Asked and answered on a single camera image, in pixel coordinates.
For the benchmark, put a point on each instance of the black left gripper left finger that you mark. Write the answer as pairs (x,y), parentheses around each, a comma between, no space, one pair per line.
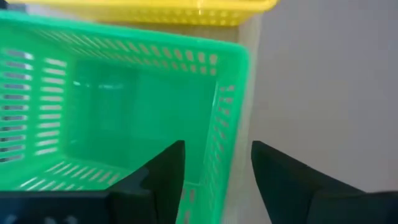
(140,202)

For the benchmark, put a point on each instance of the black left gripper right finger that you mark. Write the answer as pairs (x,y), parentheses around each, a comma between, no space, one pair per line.
(295,193)

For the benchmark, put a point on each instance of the green plastic basket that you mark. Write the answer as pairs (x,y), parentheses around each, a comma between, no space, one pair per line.
(124,124)

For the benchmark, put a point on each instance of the yellow plastic basket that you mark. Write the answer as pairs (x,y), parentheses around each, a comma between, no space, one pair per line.
(155,13)

